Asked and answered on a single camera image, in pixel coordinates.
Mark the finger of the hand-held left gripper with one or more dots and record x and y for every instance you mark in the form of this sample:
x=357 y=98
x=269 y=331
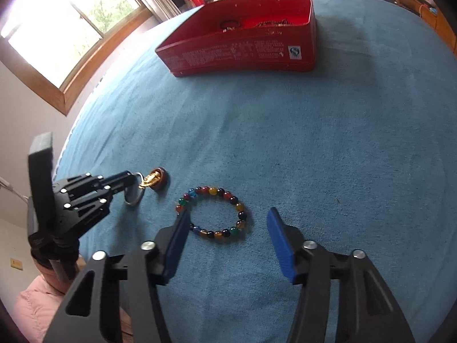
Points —
x=107 y=193
x=114 y=179

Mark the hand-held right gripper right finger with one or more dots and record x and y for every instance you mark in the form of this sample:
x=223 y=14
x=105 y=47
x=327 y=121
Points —
x=282 y=246

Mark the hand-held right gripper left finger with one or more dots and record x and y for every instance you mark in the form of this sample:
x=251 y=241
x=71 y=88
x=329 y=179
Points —
x=176 y=243

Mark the red tin box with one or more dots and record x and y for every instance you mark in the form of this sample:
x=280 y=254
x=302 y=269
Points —
x=232 y=57

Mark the person's left forearm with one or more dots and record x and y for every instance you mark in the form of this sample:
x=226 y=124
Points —
x=35 y=303

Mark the round amber gold pendant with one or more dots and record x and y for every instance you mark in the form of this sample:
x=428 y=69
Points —
x=155 y=180

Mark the blue bed blanket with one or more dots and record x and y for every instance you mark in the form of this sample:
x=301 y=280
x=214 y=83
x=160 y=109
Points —
x=321 y=132

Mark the wooden desk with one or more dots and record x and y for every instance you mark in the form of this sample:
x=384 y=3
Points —
x=425 y=7

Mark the large wooden frame window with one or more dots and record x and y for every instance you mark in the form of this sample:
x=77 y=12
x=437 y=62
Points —
x=53 y=35

